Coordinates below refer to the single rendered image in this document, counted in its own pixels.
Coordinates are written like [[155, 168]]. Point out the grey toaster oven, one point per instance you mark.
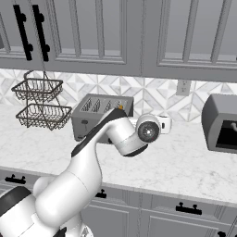
[[216, 123]]

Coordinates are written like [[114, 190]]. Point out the grey drawer front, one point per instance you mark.
[[12, 185], [120, 197], [209, 205]]

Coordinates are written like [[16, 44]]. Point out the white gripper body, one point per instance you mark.
[[166, 121]]

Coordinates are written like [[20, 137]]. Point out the dark toaster lever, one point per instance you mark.
[[84, 122]]

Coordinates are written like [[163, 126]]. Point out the grey wall cupboard door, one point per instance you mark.
[[9, 31], [191, 34], [92, 31]]

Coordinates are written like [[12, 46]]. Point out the grey base cupboard door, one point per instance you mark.
[[114, 222], [185, 228]]

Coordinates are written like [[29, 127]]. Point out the white wall outlet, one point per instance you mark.
[[184, 87]]

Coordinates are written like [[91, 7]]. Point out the grey metal toaster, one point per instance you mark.
[[92, 118]]

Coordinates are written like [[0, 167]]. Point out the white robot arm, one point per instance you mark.
[[80, 166]]

